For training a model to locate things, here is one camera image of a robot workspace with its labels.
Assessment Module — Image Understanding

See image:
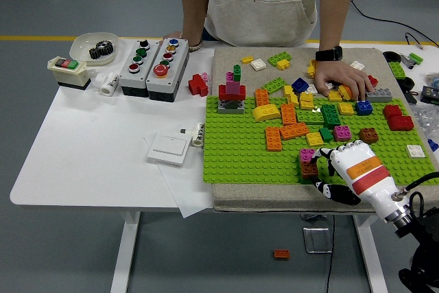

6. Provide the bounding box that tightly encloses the person's left hand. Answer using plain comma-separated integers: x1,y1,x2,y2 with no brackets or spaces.
313,61,377,102

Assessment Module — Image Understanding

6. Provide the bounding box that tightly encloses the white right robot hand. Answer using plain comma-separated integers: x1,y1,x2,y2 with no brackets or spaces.
309,139,412,222

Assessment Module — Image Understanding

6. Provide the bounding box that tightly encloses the person's right hand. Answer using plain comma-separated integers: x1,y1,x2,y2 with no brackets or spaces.
162,30,191,43

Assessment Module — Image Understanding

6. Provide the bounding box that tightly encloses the dark green long brick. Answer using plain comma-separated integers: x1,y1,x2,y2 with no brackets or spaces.
320,103,342,128

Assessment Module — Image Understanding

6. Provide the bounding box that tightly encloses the blue square brick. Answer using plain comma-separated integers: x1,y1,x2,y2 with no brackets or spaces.
355,99,374,117

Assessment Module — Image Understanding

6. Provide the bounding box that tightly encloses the grey long brick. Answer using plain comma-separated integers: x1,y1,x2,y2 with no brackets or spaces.
365,86,394,103

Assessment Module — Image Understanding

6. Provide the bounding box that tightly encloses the brown square brick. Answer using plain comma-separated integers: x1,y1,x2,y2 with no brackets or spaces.
359,127,380,145
300,161,320,180

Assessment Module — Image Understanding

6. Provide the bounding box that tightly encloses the green studded baseplate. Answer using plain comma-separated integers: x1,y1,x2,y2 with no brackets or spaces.
202,95,439,186

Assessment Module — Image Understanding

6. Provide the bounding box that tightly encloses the orange small brick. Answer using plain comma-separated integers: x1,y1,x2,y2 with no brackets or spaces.
337,85,354,101

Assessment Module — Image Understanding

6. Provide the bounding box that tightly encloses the blue brick with circle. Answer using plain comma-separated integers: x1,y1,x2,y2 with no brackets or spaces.
291,77,309,94

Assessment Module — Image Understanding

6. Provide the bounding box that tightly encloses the lime long brick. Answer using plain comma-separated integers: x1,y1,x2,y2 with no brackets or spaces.
296,109,325,125
261,76,288,94
267,51,293,67

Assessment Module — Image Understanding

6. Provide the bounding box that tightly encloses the narrow yellow brick stack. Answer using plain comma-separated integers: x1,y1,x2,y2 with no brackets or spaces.
283,84,299,106

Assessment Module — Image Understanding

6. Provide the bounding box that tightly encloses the red brick cluster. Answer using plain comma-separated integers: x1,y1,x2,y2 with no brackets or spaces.
187,73,209,97

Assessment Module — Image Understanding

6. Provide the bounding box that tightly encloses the white square brick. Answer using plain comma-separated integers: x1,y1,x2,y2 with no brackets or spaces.
406,143,426,159

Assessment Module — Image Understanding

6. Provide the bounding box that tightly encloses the red long brick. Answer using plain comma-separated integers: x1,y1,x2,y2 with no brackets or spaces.
387,115,415,132

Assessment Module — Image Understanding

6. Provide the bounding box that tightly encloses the orange long brick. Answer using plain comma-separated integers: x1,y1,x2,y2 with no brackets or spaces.
280,103,298,126
265,126,283,152
254,88,271,108
278,121,310,141

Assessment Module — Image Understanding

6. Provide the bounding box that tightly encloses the red square brick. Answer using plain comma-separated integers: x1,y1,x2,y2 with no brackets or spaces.
382,104,403,119

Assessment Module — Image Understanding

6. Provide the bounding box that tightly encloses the red tower brick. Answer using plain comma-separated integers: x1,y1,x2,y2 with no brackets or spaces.
218,84,247,102

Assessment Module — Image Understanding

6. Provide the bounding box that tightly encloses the yellow curved brick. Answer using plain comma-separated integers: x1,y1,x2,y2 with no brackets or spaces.
252,103,282,122

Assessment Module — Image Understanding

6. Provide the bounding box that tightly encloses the grey tower base brick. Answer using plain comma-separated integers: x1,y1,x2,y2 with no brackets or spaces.
217,99,246,115

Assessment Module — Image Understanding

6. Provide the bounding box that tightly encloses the black wrist watch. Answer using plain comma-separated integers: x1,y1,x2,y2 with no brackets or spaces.
314,45,344,62

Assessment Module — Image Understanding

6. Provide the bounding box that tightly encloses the grey emergency stop control box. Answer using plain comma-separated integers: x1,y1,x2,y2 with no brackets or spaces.
146,37,190,102

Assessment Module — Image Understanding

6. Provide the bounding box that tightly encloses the grey four-button control box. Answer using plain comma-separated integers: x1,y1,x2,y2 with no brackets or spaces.
119,39,161,97

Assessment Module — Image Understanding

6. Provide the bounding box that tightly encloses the lime studded plate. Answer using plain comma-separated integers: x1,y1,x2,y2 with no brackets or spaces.
388,61,407,80

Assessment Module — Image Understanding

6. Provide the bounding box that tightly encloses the grey clear part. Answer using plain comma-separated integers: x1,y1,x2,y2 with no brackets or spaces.
399,53,416,69

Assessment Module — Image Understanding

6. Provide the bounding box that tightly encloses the black tape roll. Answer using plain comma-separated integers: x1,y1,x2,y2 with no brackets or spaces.
397,76,416,90

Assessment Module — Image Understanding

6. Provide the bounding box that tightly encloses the black gear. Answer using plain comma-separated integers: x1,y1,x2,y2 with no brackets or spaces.
88,40,115,60

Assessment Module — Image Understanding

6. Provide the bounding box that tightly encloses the small black part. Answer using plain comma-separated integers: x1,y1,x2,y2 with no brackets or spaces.
403,87,419,105

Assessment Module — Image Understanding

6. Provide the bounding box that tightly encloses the white pipe fitting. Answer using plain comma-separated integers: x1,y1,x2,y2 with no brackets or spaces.
89,70,120,96

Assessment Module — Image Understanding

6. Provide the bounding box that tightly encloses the clear plastic bag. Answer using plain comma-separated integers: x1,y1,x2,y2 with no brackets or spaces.
411,104,439,136

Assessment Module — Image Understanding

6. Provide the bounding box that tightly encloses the metal floor plate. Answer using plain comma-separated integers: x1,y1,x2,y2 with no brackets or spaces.
302,226,333,255

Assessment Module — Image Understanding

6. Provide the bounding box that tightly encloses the person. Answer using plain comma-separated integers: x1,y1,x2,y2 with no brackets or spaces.
162,0,377,102

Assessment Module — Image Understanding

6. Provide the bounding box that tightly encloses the white table leg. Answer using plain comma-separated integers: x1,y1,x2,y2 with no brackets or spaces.
353,215,388,293
110,211,141,293

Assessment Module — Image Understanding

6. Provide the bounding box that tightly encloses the black electronic device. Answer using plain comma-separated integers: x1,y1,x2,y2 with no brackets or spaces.
420,85,439,105

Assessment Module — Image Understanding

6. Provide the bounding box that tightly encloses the white bowl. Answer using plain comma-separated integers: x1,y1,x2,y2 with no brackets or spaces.
69,32,120,67

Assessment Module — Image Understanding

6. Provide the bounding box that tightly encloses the white labelled tube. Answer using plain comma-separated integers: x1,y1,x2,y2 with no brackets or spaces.
191,121,206,148

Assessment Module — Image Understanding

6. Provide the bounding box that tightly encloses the white paper sheet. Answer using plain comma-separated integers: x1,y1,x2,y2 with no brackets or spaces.
143,131,214,219

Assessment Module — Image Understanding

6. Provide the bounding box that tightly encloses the black ring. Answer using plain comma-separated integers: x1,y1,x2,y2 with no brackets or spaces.
382,50,402,64

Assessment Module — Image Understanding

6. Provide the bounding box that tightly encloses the black floor cable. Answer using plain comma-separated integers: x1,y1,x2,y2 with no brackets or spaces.
350,0,439,48

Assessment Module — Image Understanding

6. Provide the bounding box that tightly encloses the grey under-table bracket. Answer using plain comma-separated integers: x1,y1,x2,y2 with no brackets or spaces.
300,213,329,222

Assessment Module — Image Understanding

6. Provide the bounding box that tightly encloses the black hanging cable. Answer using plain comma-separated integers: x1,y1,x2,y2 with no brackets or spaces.
324,215,336,293

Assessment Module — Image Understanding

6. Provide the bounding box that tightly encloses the cream red-green switch box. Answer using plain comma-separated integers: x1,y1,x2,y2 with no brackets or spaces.
47,56,92,91

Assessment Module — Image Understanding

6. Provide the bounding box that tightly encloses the white wall switch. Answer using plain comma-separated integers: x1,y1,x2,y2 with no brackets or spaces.
147,133,193,167

